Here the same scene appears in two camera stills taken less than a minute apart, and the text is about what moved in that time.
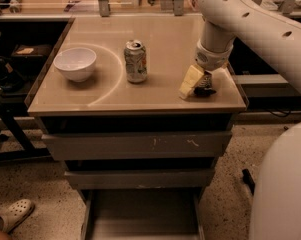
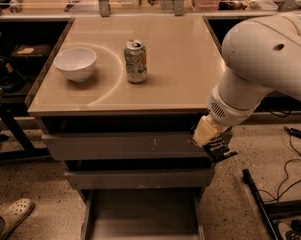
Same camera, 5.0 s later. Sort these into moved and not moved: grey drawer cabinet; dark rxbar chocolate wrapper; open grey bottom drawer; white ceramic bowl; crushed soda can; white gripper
Moved: dark rxbar chocolate wrapper; white gripper
Not moved: open grey bottom drawer; white ceramic bowl; crushed soda can; grey drawer cabinet
